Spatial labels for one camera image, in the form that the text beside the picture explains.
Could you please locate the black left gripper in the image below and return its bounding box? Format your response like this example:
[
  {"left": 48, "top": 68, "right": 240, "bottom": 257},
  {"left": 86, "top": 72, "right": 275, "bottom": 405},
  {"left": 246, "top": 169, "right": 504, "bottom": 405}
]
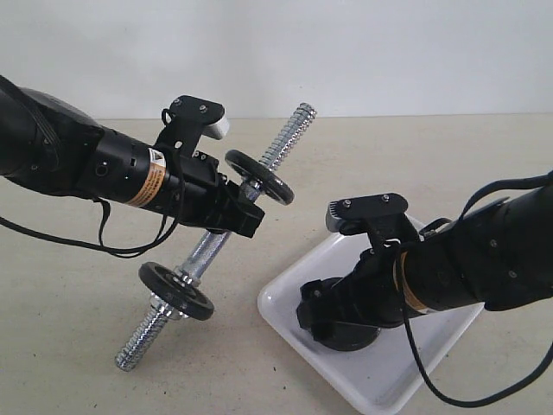
[{"left": 75, "top": 127, "right": 264, "bottom": 238}]

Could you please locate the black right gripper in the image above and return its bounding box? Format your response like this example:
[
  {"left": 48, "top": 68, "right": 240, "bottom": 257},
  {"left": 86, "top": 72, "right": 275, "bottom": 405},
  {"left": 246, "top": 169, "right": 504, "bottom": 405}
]
[{"left": 296, "top": 247, "right": 404, "bottom": 342}]

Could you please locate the black weight plate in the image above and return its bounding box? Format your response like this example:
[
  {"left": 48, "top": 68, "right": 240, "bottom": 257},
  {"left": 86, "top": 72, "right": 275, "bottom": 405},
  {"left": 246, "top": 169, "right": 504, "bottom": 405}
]
[
  {"left": 138, "top": 261, "right": 214, "bottom": 321},
  {"left": 225, "top": 150, "right": 295, "bottom": 206},
  {"left": 302, "top": 278, "right": 382, "bottom": 353}
]

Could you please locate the chrome threaded dumbbell bar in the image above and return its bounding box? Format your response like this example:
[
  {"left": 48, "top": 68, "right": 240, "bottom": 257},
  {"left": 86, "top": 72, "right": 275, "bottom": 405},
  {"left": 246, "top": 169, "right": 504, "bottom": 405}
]
[{"left": 114, "top": 102, "right": 317, "bottom": 372}]

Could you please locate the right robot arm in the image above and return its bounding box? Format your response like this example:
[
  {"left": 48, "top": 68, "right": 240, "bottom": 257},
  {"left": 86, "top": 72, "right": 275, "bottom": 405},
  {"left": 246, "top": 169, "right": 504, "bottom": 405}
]
[{"left": 296, "top": 174, "right": 552, "bottom": 351}]

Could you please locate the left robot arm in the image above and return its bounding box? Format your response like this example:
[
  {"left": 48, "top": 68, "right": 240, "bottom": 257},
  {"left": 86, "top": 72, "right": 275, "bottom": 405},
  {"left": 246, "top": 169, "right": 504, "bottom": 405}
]
[{"left": 1, "top": 78, "right": 264, "bottom": 237}]

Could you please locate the white rectangular plastic tray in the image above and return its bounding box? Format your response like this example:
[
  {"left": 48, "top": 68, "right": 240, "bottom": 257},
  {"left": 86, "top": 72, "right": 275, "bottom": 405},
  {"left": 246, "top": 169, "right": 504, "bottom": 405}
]
[{"left": 257, "top": 214, "right": 486, "bottom": 412}]

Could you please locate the chrome star collar nut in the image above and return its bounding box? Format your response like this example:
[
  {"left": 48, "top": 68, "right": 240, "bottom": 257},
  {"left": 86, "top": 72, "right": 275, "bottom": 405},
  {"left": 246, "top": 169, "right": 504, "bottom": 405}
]
[{"left": 149, "top": 292, "right": 188, "bottom": 321}]

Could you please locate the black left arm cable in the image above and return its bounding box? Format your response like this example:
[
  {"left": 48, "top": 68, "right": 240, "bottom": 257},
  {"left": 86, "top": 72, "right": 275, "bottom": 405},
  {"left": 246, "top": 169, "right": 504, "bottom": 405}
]
[{"left": 0, "top": 105, "right": 187, "bottom": 259}]

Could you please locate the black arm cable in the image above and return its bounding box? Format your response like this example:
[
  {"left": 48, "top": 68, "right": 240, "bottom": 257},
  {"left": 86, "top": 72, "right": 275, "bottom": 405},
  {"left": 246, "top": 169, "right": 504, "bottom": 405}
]
[
  {"left": 0, "top": 105, "right": 187, "bottom": 259},
  {"left": 388, "top": 170, "right": 553, "bottom": 408}
]

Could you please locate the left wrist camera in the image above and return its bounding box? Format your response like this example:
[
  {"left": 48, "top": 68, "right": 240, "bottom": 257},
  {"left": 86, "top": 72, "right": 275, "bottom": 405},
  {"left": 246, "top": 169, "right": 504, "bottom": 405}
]
[{"left": 156, "top": 95, "right": 230, "bottom": 156}]

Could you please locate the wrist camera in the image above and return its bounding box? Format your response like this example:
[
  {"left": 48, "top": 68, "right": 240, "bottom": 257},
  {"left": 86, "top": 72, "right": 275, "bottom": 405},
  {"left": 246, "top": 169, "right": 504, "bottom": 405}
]
[
  {"left": 325, "top": 193, "right": 420, "bottom": 254},
  {"left": 156, "top": 95, "right": 230, "bottom": 156}
]

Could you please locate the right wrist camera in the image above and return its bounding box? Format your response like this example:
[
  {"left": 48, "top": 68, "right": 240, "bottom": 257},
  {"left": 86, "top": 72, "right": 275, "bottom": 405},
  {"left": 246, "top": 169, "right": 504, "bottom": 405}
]
[{"left": 325, "top": 193, "right": 420, "bottom": 254}]

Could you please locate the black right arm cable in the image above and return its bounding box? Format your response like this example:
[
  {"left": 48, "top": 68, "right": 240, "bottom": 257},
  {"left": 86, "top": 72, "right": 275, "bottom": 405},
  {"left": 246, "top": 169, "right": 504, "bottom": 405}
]
[{"left": 388, "top": 170, "right": 553, "bottom": 408}]

